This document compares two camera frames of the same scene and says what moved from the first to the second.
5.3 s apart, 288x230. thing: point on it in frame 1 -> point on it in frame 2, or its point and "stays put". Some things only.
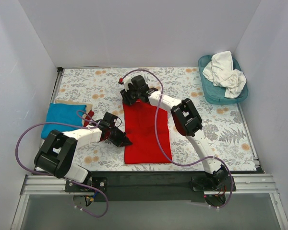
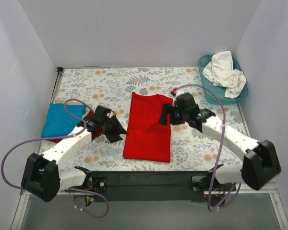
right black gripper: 127,97 -> 170,115
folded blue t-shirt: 63,113 stays put
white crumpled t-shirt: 220,70 stays put
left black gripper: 118,138 -> 113,129
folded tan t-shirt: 89,106 stays put
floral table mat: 225,126 stays put
